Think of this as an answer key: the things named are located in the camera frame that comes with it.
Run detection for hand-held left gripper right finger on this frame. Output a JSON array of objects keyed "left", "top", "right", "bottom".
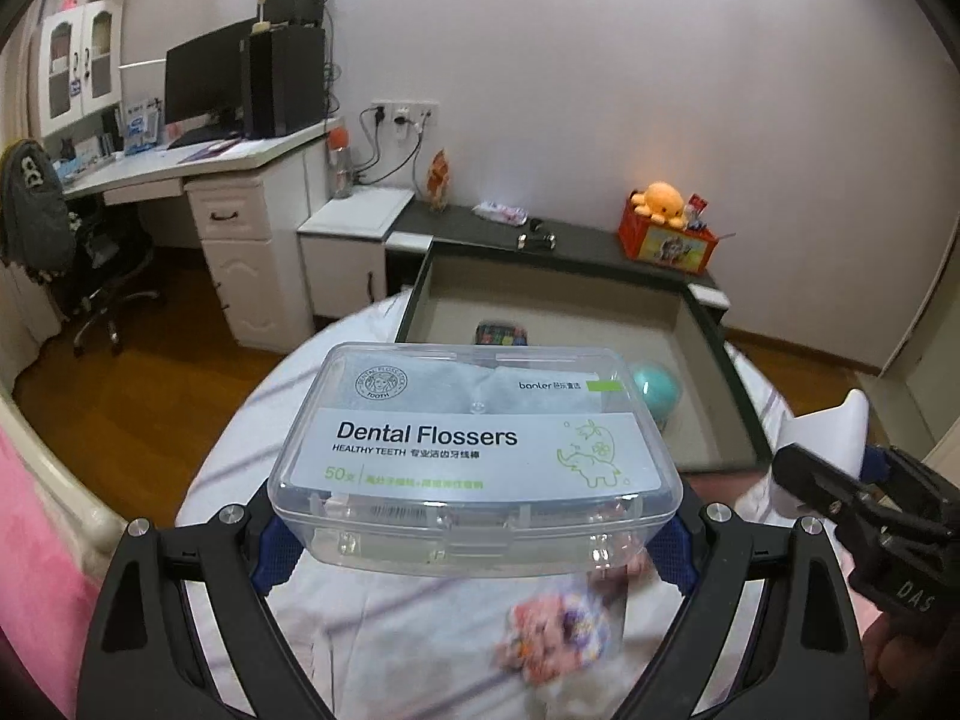
[{"left": 622, "top": 499, "right": 872, "bottom": 720}]

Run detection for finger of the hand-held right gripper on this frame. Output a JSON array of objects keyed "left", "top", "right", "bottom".
[
  {"left": 772, "top": 444, "right": 880, "bottom": 520},
  {"left": 862, "top": 446, "right": 960, "bottom": 533}
]

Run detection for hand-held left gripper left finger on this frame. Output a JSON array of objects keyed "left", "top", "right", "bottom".
[{"left": 79, "top": 493, "right": 332, "bottom": 720}]

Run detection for white plastic toy figures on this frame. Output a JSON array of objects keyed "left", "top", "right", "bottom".
[{"left": 778, "top": 388, "right": 872, "bottom": 470}]

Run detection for clear plastic dental floss box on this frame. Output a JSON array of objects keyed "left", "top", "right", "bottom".
[{"left": 270, "top": 343, "right": 685, "bottom": 578}]

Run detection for pink storage box green rim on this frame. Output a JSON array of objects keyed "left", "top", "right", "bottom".
[{"left": 395, "top": 244, "right": 773, "bottom": 475}]

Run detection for person's right hand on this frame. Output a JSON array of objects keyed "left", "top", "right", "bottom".
[{"left": 861, "top": 604, "right": 935, "bottom": 720}]

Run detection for teal ball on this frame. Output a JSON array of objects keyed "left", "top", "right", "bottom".
[{"left": 628, "top": 361, "right": 685, "bottom": 433}]

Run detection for cream bed footboard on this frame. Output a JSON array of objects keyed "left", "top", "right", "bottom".
[{"left": 0, "top": 379, "right": 130, "bottom": 541}]

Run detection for pink blanket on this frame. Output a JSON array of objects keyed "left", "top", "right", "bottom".
[{"left": 0, "top": 403, "right": 115, "bottom": 720}]

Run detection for red printed cardboard box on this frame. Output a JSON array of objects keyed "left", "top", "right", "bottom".
[{"left": 618, "top": 195, "right": 721, "bottom": 277}]

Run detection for orange plush octopus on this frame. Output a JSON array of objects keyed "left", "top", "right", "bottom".
[{"left": 628, "top": 181, "right": 688, "bottom": 228}]

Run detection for dark low bench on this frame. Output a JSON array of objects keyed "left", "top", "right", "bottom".
[{"left": 388, "top": 202, "right": 732, "bottom": 310}]

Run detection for black office chair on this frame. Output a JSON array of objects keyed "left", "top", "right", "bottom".
[{"left": 66, "top": 193, "right": 163, "bottom": 358}]

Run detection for white nightstand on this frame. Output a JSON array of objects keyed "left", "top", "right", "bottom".
[{"left": 297, "top": 186, "right": 416, "bottom": 332}]

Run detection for tissue packet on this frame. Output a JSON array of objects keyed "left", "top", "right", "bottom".
[{"left": 472, "top": 200, "right": 530, "bottom": 227}]

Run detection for clear bottle with orange cap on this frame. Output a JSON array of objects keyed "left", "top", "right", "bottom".
[{"left": 328, "top": 127, "right": 356, "bottom": 200}]

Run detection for orange standing figure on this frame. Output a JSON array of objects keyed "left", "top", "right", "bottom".
[{"left": 425, "top": 148, "right": 453, "bottom": 213}]

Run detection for grey backpack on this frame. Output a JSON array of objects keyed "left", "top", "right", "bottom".
[{"left": 0, "top": 139, "right": 77, "bottom": 284}]

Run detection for blue box on desk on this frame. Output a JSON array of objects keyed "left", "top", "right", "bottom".
[{"left": 123, "top": 105, "right": 163, "bottom": 156}]

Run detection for black computer tower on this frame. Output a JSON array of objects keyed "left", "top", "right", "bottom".
[{"left": 241, "top": 25, "right": 328, "bottom": 140}]

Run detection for black computer monitor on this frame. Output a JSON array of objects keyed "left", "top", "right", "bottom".
[{"left": 163, "top": 18, "right": 260, "bottom": 140}]

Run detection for white glass-door cabinet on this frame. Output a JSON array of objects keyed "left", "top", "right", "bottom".
[{"left": 34, "top": 0, "right": 125, "bottom": 140}]

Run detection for white drawer pedestal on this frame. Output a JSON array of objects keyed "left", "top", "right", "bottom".
[{"left": 184, "top": 144, "right": 332, "bottom": 355}]

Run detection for black power cables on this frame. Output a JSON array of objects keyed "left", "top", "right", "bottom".
[{"left": 357, "top": 106, "right": 422, "bottom": 190}]

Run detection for white wall socket strip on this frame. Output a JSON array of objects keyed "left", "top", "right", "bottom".
[{"left": 370, "top": 98, "right": 440, "bottom": 128}]

